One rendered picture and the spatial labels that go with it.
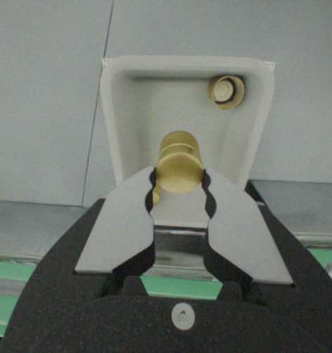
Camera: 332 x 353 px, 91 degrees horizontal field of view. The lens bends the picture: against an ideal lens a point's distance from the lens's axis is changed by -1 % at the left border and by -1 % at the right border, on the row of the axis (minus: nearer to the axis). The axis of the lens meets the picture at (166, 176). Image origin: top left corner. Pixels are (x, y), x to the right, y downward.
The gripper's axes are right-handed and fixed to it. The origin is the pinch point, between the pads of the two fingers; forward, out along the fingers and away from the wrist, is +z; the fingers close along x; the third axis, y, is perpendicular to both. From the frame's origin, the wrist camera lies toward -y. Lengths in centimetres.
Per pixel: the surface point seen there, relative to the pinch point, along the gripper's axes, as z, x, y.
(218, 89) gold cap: 13.2, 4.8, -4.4
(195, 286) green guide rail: 2.5, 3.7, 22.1
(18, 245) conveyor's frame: 6.0, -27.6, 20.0
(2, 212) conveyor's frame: 13.4, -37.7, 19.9
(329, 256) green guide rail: 2.3, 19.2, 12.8
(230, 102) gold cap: 12.1, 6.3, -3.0
